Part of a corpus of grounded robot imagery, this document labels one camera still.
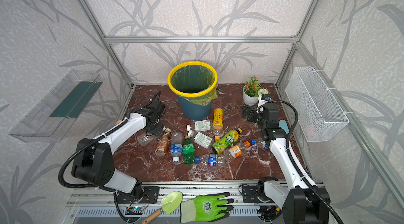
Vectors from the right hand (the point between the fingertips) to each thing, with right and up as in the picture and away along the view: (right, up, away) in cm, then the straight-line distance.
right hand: (250, 103), depth 83 cm
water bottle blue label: (-40, -23, +2) cm, 46 cm away
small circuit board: (-56, -49, -11) cm, 76 cm away
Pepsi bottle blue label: (-19, -29, -2) cm, 35 cm away
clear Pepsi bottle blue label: (+8, -23, +6) cm, 25 cm away
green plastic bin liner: (-32, +15, +16) cm, 39 cm away
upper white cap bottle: (-28, -14, +11) cm, 33 cm away
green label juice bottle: (-15, -23, +2) cm, 28 cm away
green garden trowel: (-40, -46, -10) cm, 61 cm away
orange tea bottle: (-48, -23, +2) cm, 53 cm away
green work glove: (-21, -46, -13) cm, 52 cm away
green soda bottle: (-33, -28, 0) cm, 43 cm away
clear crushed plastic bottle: (-59, -20, +5) cm, 62 cm away
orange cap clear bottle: (-8, -25, 0) cm, 27 cm away
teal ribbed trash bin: (-35, -5, +11) cm, 37 cm away
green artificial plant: (+6, +10, +16) cm, 20 cm away
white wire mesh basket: (+22, -4, -22) cm, 31 cm away
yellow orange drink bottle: (-17, -13, +11) cm, 24 cm away
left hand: (-54, -12, +5) cm, 55 cm away
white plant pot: (+4, +1, +22) cm, 22 cm away
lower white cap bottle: (-25, -22, +5) cm, 34 cm away
